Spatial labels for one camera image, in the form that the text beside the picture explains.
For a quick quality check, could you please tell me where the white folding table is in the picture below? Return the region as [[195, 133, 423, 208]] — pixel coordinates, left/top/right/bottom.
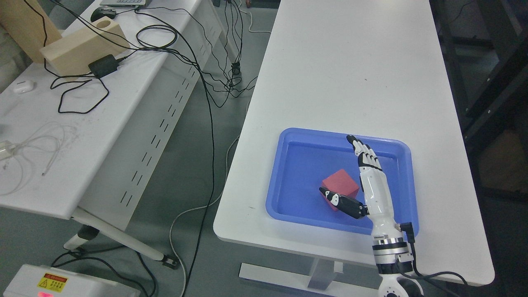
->
[[0, 0, 231, 269]]

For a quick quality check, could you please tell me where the white box appliance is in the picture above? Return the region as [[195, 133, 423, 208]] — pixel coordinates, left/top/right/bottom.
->
[[3, 264, 140, 297]]

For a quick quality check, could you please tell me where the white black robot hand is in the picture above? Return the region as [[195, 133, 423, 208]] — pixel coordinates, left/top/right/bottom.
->
[[319, 135, 403, 250]]

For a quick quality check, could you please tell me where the robot forearm wrist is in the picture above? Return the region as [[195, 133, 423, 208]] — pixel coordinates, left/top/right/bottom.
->
[[371, 222, 469, 297]]

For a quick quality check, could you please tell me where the white cable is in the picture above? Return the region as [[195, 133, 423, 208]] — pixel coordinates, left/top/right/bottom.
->
[[0, 122, 79, 196]]

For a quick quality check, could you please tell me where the white earbuds case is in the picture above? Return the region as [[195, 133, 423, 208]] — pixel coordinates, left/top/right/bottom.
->
[[13, 80, 35, 94]]

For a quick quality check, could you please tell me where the wooden block holder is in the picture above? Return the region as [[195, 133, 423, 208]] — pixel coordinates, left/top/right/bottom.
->
[[40, 17, 130, 76]]

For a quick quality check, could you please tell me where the black metal shelf rack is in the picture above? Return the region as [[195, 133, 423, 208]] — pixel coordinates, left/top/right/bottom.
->
[[429, 0, 527, 204]]

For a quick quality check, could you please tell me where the white height desk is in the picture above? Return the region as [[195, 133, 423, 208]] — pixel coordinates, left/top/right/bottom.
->
[[213, 0, 495, 286]]

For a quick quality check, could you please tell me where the black power adapter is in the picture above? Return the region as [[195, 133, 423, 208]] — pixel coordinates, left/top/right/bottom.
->
[[88, 54, 119, 78]]

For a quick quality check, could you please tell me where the blue tray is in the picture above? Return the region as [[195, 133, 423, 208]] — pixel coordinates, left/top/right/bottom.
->
[[266, 128, 420, 235]]

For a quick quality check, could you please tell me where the black computer mouse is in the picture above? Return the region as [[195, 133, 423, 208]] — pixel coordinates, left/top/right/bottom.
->
[[90, 6, 117, 22]]

